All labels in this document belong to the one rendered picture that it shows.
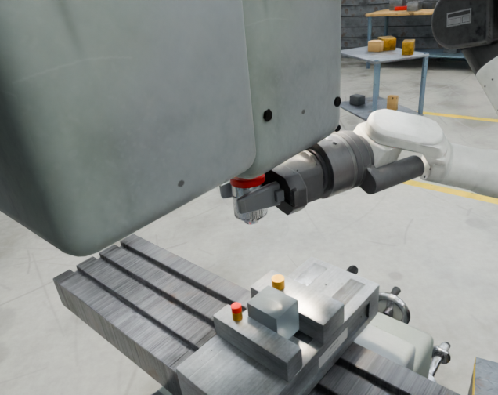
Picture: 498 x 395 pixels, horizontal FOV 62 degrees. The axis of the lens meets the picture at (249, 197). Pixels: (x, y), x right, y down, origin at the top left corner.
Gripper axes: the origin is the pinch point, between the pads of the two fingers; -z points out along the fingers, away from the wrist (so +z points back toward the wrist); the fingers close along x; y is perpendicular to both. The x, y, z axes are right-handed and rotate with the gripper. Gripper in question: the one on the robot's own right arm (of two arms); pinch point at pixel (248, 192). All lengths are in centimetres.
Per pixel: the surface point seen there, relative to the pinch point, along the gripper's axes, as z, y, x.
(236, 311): -4.6, 18.5, 0.7
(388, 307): 48, 61, -20
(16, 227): -67, 123, -287
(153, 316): -14.3, 31.4, -21.0
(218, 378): -10.6, 24.4, 5.4
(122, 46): -16.0, -22.6, 19.4
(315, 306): 7.0, 20.6, 4.6
